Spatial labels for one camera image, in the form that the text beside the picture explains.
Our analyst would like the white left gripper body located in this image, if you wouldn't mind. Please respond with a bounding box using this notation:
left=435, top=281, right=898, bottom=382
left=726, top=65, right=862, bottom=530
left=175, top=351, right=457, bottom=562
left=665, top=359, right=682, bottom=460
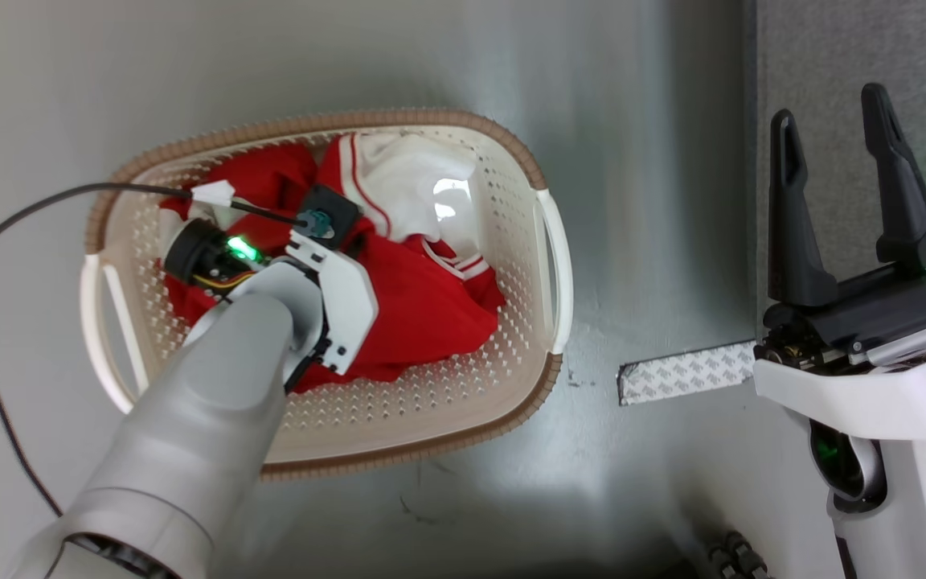
left=285, top=229, right=380, bottom=377

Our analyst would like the red white-trimmed shirt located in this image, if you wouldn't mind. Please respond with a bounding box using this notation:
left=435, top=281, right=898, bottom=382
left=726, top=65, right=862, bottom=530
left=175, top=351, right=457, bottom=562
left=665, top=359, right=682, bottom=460
left=159, top=131, right=507, bottom=394

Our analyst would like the silver patterned floor tape strip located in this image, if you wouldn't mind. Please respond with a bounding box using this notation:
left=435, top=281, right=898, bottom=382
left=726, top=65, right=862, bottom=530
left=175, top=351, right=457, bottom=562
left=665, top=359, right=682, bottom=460
left=617, top=340, right=758, bottom=407

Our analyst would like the thin black cable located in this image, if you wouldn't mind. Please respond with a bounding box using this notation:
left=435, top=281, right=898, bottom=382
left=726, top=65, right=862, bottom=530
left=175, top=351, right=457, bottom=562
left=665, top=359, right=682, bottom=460
left=0, top=182, right=308, bottom=518

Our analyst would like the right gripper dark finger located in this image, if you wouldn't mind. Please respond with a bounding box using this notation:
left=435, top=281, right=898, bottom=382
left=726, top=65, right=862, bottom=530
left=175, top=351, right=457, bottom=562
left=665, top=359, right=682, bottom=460
left=860, top=82, right=926, bottom=270
left=768, top=108, right=840, bottom=308

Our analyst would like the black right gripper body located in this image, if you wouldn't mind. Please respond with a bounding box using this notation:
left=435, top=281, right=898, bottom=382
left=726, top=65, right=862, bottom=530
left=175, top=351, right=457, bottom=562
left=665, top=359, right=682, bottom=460
left=754, top=244, right=926, bottom=369

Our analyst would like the cream perforated laundry basket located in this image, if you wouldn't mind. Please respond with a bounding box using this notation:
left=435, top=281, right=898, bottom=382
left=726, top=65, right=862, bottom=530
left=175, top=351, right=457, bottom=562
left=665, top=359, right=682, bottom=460
left=80, top=109, right=575, bottom=483

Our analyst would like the white tag on cable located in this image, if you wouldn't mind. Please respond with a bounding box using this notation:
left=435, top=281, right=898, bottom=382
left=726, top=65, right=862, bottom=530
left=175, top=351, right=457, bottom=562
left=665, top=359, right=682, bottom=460
left=190, top=180, right=236, bottom=207

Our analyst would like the grey fabric sofa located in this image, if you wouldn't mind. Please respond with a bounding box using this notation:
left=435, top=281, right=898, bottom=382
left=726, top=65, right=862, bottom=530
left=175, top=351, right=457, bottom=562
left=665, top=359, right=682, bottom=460
left=754, top=0, right=926, bottom=343

